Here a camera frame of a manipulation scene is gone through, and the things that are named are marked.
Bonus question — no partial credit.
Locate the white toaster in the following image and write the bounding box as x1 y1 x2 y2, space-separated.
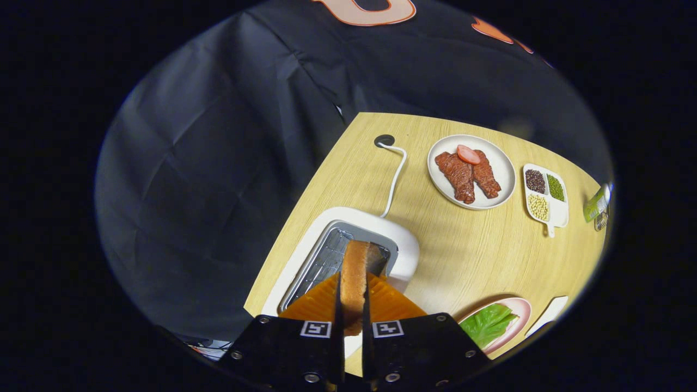
261 206 420 360

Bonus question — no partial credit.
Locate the white square plate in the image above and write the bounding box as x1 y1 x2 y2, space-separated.
525 296 568 338

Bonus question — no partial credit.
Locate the white divided dish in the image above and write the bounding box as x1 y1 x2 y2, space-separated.
523 163 570 238

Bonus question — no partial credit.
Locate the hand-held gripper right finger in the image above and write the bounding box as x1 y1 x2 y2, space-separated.
362 272 493 388

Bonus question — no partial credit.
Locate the toasted bread slice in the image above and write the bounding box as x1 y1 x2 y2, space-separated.
340 240 388 336

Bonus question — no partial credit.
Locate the round beige plate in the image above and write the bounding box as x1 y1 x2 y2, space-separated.
427 134 516 211

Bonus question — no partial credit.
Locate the white toaster power cable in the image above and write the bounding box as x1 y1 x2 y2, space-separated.
377 143 408 218

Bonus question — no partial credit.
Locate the green lettuce leaf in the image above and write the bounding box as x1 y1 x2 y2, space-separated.
460 303 519 350

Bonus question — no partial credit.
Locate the pile of yellow soybeans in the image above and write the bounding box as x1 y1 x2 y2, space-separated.
527 194 549 221

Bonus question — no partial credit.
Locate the black backdrop cloth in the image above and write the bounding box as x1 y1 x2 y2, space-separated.
95 0 613 349

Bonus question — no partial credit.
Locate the pink sausage slice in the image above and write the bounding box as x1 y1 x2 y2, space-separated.
456 144 482 166

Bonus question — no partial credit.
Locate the pink plate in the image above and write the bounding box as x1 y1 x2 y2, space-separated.
457 297 532 356

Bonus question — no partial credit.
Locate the silver green drink bottle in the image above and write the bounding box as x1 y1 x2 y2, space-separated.
583 182 613 223

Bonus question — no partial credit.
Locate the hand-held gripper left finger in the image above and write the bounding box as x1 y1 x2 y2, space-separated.
218 272 345 388

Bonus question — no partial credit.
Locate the brown meat piece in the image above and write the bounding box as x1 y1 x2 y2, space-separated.
471 150 502 199
434 151 476 205

